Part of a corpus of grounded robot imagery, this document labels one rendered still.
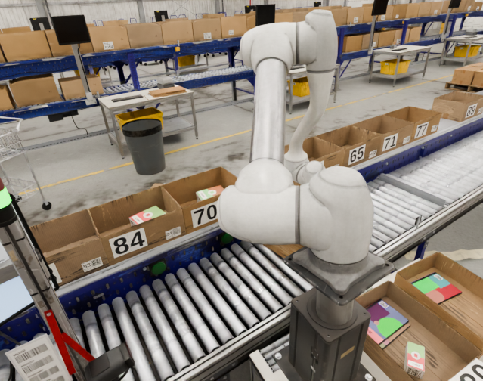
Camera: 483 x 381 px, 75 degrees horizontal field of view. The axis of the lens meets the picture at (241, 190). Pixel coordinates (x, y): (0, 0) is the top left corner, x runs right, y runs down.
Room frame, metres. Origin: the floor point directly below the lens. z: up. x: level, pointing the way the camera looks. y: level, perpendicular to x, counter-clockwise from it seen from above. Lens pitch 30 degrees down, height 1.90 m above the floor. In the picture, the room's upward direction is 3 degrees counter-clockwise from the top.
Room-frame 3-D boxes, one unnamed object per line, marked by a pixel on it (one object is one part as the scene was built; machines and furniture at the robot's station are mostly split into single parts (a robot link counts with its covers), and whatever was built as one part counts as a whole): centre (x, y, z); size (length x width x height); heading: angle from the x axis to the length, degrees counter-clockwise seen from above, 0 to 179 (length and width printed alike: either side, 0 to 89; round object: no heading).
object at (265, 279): (1.17, -0.07, 0.72); 0.52 x 0.05 x 0.05; 31
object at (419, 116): (2.56, -1.46, 0.96); 0.39 x 0.29 x 0.17; 122
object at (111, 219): (1.33, 0.54, 0.96); 0.39 x 0.29 x 0.17; 121
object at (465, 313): (0.88, -0.87, 0.80); 0.38 x 0.28 x 0.10; 25
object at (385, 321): (0.82, -0.52, 0.78); 0.19 x 0.14 x 0.02; 120
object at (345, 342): (0.65, -0.25, 0.91); 0.26 x 0.26 x 0.33; 27
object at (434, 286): (0.97, -0.83, 0.76); 0.19 x 0.14 x 0.02; 111
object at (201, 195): (1.61, 0.17, 0.92); 0.16 x 0.11 x 0.07; 114
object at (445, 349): (0.73, -0.57, 0.80); 0.38 x 0.28 x 0.10; 26
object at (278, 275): (1.20, -0.12, 0.72); 0.52 x 0.05 x 0.05; 31
